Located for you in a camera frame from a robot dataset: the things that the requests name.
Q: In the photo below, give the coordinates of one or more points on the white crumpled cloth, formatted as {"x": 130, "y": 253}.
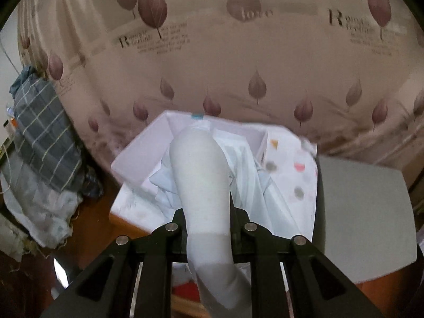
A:
{"x": 33, "y": 205}

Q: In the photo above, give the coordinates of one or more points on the leaf print bed sheet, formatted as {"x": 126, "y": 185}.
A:
{"x": 265, "y": 56}

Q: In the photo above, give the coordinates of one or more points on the grey plaid cloth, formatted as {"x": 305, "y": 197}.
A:
{"x": 43, "y": 122}

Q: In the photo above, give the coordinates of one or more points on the white grey sock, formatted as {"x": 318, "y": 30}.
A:
{"x": 202, "y": 188}

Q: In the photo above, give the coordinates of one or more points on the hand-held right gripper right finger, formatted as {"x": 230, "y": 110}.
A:
{"x": 240, "y": 221}

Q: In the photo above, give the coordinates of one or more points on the white shoe box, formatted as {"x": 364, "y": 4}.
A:
{"x": 139, "y": 159}

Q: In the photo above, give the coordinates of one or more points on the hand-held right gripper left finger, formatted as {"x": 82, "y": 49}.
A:
{"x": 177, "y": 220}

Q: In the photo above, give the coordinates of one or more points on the white clothes pile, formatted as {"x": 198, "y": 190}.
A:
{"x": 265, "y": 205}

